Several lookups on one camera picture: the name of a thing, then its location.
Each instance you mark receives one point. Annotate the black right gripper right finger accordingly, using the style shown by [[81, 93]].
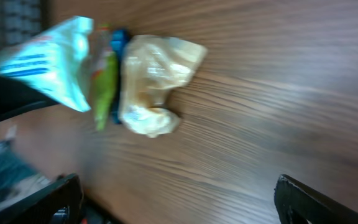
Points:
[[296, 202]]

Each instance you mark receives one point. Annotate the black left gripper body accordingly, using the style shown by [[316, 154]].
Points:
[[17, 98]]

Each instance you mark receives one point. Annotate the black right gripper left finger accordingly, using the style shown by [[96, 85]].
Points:
[[41, 206]]

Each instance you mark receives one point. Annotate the mint green snack packet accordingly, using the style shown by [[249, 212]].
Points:
[[53, 62]]

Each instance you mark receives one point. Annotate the green clear snack packet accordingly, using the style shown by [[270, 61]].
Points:
[[103, 76]]

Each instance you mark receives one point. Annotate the grey plastic mesh basket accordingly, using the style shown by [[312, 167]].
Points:
[[22, 19]]

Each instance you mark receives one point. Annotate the blue cookie packet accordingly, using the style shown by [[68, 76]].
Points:
[[120, 39]]

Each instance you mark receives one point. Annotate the beige crumpled plastic bag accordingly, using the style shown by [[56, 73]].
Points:
[[151, 68]]

